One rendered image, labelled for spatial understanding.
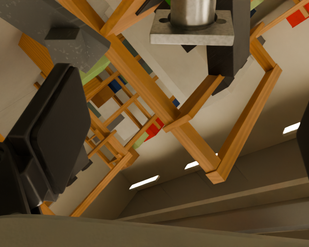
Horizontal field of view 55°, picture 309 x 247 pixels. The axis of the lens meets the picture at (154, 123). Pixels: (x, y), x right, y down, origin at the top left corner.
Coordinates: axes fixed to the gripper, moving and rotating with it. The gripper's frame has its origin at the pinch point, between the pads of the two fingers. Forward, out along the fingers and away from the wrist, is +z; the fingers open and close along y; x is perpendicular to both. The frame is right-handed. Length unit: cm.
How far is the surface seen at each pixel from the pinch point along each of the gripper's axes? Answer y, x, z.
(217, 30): 1.4, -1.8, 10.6
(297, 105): 233, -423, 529
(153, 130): -71, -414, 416
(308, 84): 239, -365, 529
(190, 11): -0.4, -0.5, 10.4
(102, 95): -168, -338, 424
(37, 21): -14.8, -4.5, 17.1
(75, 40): -10.7, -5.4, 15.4
